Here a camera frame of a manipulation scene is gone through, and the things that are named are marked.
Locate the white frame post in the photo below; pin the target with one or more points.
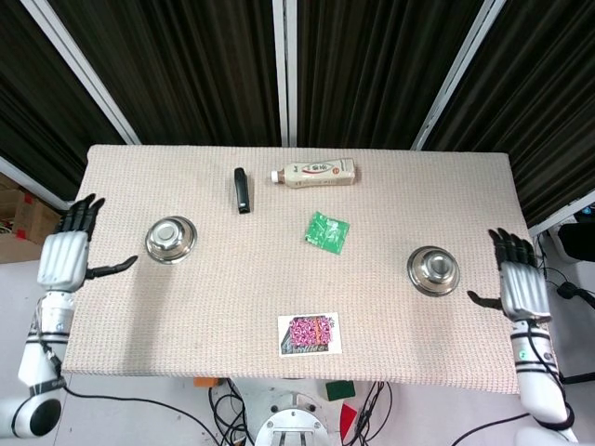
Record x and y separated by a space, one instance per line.
83 69
32 183
562 213
458 74
284 69

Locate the black pleated curtain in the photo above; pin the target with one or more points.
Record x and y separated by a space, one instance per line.
195 69

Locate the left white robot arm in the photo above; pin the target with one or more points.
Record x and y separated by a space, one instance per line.
39 362

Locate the stainless steel bowl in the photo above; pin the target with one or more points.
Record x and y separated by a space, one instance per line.
433 270
171 239

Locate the black white device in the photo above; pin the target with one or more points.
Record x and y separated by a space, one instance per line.
576 241

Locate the green block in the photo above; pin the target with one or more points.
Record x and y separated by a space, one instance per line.
340 390

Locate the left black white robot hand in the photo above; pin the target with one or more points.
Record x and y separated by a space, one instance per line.
62 260

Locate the green foil sachet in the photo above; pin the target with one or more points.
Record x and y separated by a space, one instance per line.
327 232

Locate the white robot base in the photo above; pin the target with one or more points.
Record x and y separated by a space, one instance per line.
293 418

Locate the orange clamp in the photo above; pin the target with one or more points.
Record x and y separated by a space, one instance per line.
205 382

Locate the beige milk tea bottle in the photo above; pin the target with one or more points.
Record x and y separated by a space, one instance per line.
321 174

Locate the brown cardboard box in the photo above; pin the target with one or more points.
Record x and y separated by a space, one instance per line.
28 218

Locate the white photo postcard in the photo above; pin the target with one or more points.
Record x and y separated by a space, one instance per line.
338 334

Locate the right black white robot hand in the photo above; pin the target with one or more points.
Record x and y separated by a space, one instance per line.
523 288

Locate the beige waffle tablecloth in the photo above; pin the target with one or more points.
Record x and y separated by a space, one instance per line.
279 279

